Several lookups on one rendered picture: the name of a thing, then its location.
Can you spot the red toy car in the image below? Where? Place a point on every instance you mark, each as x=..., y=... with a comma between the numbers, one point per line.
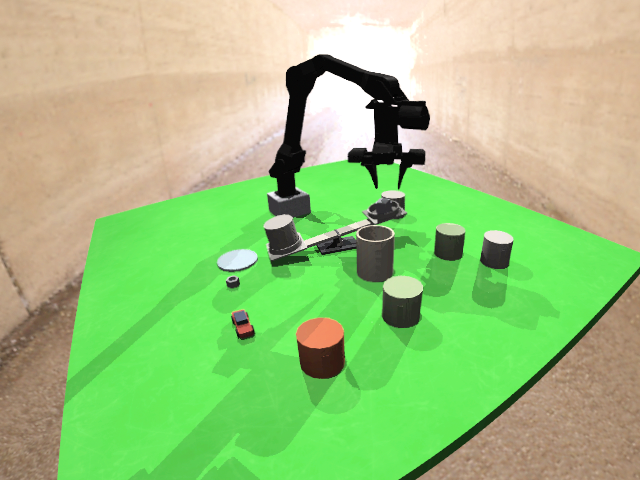
x=243, y=325

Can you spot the grey cylinder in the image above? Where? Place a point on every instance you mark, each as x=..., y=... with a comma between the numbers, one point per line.
x=402, y=299
x=281, y=232
x=449, y=241
x=496, y=249

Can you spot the orange-brown cylinder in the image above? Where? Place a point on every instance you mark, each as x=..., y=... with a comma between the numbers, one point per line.
x=321, y=347

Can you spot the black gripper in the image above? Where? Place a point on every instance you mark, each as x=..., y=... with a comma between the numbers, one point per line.
x=414, y=156

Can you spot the beige open cylindrical cup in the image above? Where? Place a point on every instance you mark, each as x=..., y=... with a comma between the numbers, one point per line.
x=375, y=253

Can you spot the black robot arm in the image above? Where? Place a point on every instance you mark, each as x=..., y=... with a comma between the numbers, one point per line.
x=300, y=81

